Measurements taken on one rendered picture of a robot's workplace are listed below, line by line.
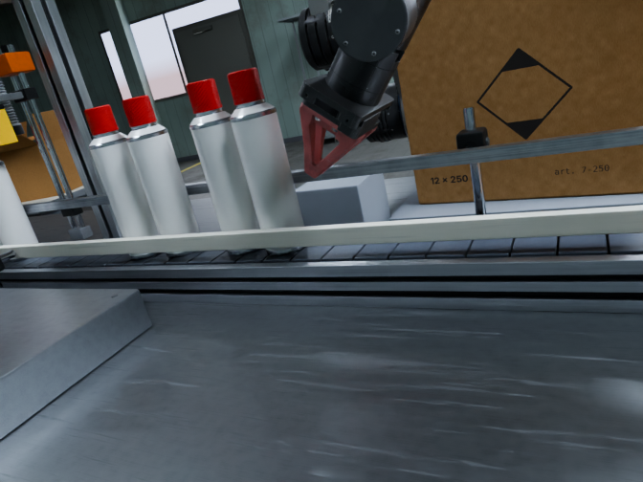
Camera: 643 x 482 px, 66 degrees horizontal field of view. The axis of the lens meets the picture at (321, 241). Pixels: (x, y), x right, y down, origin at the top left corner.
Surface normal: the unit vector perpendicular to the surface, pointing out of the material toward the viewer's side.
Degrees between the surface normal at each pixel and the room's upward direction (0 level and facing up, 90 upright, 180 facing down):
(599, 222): 90
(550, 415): 0
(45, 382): 90
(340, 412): 0
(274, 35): 90
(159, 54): 90
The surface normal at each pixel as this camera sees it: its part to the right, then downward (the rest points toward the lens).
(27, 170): -0.23, 0.37
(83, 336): 0.88, -0.04
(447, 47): -0.49, 0.39
